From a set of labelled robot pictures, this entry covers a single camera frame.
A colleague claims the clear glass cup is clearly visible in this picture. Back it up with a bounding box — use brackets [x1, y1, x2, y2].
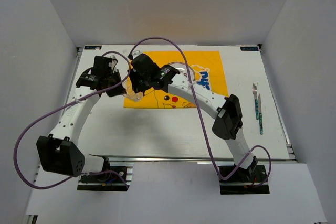
[123, 83, 144, 102]

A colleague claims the white patterned plate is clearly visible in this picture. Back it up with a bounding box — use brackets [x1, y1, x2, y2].
[169, 62, 195, 81]

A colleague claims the yellow pikachu cloth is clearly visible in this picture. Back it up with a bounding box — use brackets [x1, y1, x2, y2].
[124, 51, 228, 109]

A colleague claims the knife with blue handle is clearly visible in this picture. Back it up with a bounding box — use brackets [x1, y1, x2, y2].
[257, 94, 264, 135]

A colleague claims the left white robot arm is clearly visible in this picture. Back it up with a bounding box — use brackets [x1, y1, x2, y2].
[36, 56, 125, 182]

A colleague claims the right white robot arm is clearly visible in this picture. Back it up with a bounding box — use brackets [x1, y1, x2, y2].
[128, 53, 257, 182]

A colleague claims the left black corner label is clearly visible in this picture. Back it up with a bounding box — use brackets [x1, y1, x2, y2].
[84, 45, 102, 50]

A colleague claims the black corner label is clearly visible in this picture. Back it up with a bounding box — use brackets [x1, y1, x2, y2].
[240, 47, 259, 51]
[84, 45, 102, 50]

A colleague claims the right black corner label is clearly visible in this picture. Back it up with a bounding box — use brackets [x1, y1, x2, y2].
[240, 47, 259, 51]

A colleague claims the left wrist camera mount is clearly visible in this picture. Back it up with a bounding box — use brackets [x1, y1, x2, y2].
[109, 55, 118, 73]

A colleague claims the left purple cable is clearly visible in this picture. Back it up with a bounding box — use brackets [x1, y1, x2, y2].
[13, 50, 132, 190]

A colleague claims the purple cable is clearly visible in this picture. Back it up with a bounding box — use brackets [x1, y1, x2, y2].
[13, 50, 132, 190]
[128, 37, 272, 188]

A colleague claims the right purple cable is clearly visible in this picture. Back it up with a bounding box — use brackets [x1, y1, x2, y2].
[128, 37, 272, 188]

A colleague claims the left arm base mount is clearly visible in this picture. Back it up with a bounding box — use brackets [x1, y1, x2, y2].
[77, 160, 134, 192]

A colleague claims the fork with blue handle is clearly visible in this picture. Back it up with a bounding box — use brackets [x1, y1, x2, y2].
[252, 82, 259, 120]

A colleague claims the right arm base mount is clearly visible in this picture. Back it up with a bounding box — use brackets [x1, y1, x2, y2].
[219, 165, 270, 195]

